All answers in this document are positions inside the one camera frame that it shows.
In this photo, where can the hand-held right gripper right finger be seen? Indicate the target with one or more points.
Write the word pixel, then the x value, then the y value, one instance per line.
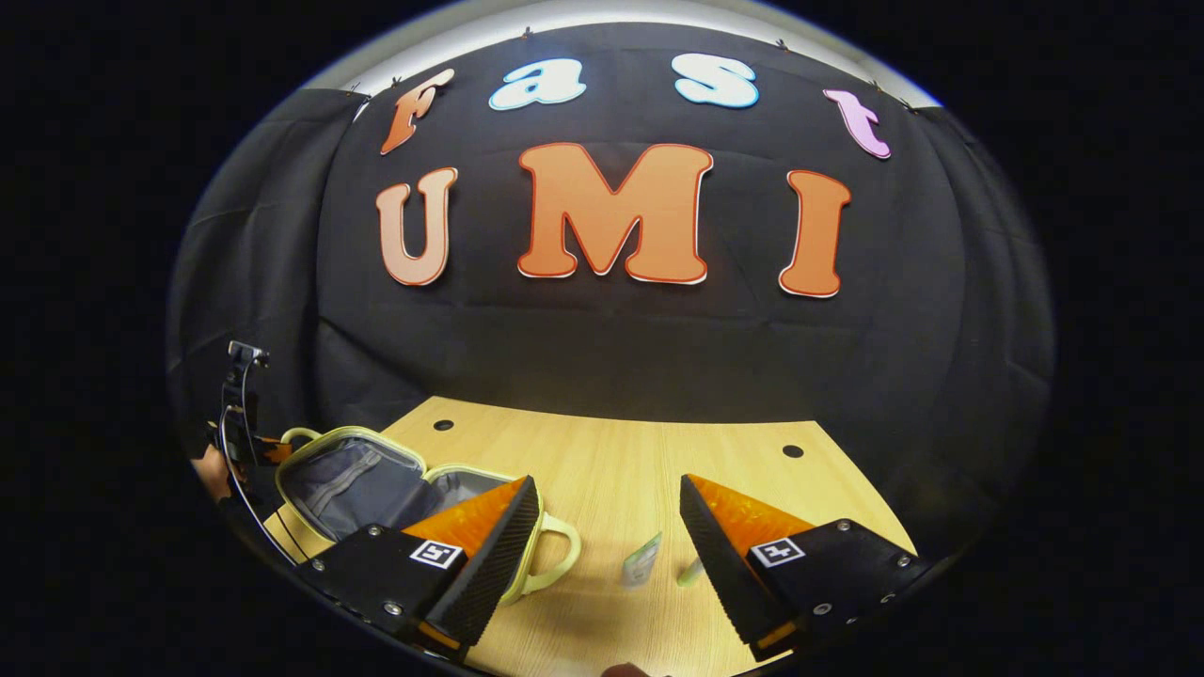
pixel 724 574

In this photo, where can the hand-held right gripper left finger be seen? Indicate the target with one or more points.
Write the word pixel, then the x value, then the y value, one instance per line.
pixel 494 574

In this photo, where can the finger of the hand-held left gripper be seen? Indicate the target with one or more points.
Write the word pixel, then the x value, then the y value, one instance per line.
pixel 275 451

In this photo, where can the white tube green cap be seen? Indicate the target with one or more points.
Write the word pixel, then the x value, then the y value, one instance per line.
pixel 691 572

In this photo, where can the small green white sachet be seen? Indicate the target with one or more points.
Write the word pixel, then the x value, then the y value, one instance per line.
pixel 641 561

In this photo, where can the small cream suitcase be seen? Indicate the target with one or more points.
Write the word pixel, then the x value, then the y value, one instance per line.
pixel 362 484

